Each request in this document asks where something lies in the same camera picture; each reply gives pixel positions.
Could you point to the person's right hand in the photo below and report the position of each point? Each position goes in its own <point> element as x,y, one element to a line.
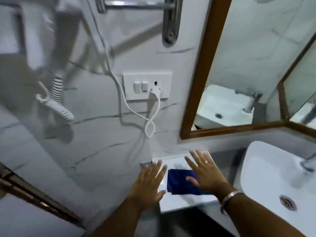
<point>209,176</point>

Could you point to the person's left hand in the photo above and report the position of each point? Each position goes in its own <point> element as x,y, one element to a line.
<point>145,187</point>

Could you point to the person's right middle finger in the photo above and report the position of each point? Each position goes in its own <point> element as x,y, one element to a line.
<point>196,157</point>

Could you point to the person's left thumb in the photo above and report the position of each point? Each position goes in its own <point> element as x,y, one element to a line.
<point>161,195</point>

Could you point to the person's left middle finger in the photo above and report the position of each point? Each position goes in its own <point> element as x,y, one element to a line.
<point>157,167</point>

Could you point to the person's right thumb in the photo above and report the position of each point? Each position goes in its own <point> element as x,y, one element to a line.
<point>192,180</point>

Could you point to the person's right little finger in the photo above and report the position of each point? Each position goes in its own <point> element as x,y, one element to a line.
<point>209,160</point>

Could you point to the person's left forearm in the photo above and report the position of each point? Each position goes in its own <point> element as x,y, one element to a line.
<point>123,223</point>

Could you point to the person's right forearm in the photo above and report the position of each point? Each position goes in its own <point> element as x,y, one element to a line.
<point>256,217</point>

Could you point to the dark blue cloth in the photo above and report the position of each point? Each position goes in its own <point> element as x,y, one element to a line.
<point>180,182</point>

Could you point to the white rectangular tray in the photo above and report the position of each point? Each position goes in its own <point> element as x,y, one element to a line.
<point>177,202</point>

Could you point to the white ceramic sink basin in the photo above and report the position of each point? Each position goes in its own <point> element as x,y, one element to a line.
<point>266,170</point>

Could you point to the white power plug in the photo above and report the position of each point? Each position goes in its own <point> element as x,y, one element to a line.
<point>155,91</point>

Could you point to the chrome sink drain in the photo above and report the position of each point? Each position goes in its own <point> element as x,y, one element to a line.
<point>288,202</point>

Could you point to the chrome faucet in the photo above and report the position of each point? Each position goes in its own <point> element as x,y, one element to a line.
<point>308,163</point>

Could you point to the large wooden framed mirror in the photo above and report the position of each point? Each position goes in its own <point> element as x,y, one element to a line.
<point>207,59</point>

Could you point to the narrow wooden framed mirror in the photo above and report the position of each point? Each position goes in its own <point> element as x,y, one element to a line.
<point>301,78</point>

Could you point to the chrome towel rack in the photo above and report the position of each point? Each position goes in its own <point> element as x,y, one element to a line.
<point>170,19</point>

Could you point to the white switch socket plate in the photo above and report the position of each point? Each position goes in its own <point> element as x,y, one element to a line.
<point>133,83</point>

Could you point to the brown wooden door frame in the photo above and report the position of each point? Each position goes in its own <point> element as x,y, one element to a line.
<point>29,192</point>

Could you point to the white wall mounted hair dryer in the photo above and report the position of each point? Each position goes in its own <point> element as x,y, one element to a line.
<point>37,46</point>

